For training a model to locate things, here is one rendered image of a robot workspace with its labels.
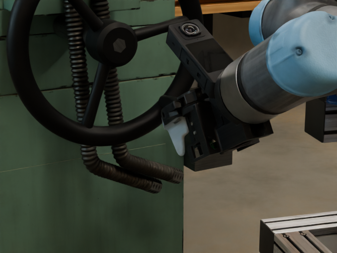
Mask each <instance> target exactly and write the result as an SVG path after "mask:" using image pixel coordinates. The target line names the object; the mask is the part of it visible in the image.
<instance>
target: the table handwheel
mask: <svg viewBox="0 0 337 253"><path fill-rule="evenodd" d="M39 1H40V0H15V1H14V4H13V7H12V10H11V13H10V17H9V22H8V28H7V39H6V51H7V61H8V67H9V71H10V75H11V79H12V82H13V84H14V87H15V89H16V92H17V94H18V96H19V98H20V99H21V101H22V103H23V104H24V106H25V107H26V109H27V110H28V111H29V113H30V114H31V115H32V116H33V117H34V118H35V119H36V120H37V121H38V122H39V123H40V124H41V125H42V126H44V127H45V128H46V129H48V130H49V131H51V132H52V133H54V134H56V135H57V136H59V137H62V138H64V139H66V140H68V141H71V142H74V143H77V144H81V145H87V146H98V147H102V146H113V145H119V144H122V143H127V142H130V141H133V140H135V139H138V138H140V137H142V136H144V135H146V134H147V133H149V132H151V131H152V130H154V129H155V128H157V127H158V126H160V125H161V124H162V119H161V110H162V109H163V107H162V106H160V104H159V102H158V101H157V102H156V104H154V105H153V106H152V107H151V108H150V109H148V110H147V111H146V112H144V113H143V114H141V115H140V116H138V117H136V118H134V119H132V120H130V121H127V122H124V123H121V124H117V125H110V126H93V125H94V121H95V118H96V114H97V111H98V107H99V103H100V99H101V96H102V93H103V90H104V87H105V84H106V81H107V78H108V75H109V72H110V69H111V67H120V66H123V65H125V64H127V63H128V62H129V61H131V60H132V58H133V57H134V55H135V53H136V50H137V42H138V41H141V40H144V39H147V38H150V37H153V36H156V35H159V34H163V33H166V32H168V29H169V25H172V24H177V23H181V22H185V21H190V20H194V19H197V20H199V21H200V22H201V23H202V24H203V25H204V21H203V14H202V9H201V5H200V1H199V0H178V1H179V4H180V7H181V10H182V14H183V15H182V16H180V17H177V18H174V19H171V20H167V21H164V22H161V23H158V24H154V25H150V26H146V27H142V28H138V29H134V30H133V29H132V27H130V26H129V25H127V24H125V23H122V22H118V21H115V20H112V19H99V18H98V17H97V16H96V14H95V13H94V12H93V11H92V10H91V9H90V8H89V7H88V6H87V5H86V3H85V2H84V1H83V0H67V1H68V2H69V3H70V4H71V5H72V7H73V8H74V9H75V10H76V11H77V13H78V14H79V15H80V16H81V18H82V19H83V20H82V21H81V22H82V23H83V25H82V27H83V30H82V32H83V34H82V38H83V40H82V41H83V42H84V45H85V47H86V49H87V51H88V53H89V55H90V56H91V57H92V58H93V59H95V60H97V61H99V63H98V66H97V70H96V74H95V78H94V82H93V85H92V89H91V93H90V96H89V99H88V102H87V106H86V109H85V112H84V115H83V118H82V121H81V123H79V122H76V121H74V120H71V119H69V118H68V117H66V116H64V115H63V114H61V113H60V112H59V111H57V110H56V109H55V108H54V107H53V106H52V105H51V104H50V103H49V102H48V101H47V100H46V98H45V97H44V95H43V94H42V92H41V91H40V89H39V87H38V85H37V83H36V81H35V78H34V76H33V72H32V69H31V64H30V58H29V34H30V28H31V23H32V19H33V16H34V13H35V10H36V8H37V6H38V3H39ZM65 19H66V18H65V17H64V15H59V16H57V17H56V18H55V20H54V22H53V30H54V32H55V33H56V34H57V35H58V36H60V37H62V38H65V39H67V38H68V36H67V33H68V32H67V31H66V29H67V27H66V26H65V25H66V22H65ZM194 80H195V79H194V77H193V76H192V75H191V74H190V72H189V71H188V70H187V69H186V67H185V66H184V65H183V64H182V62H180V65H179V68H178V71H177V73H176V75H175V77H174V79H173V81H172V83H171V85H170V86H169V88H168V89H167V91H166V92H165V93H164V95H167V96H174V97H179V96H180V95H182V94H184V93H186V92H188V91H189V90H190V88H191V86H192V84H193V82H194Z"/></svg>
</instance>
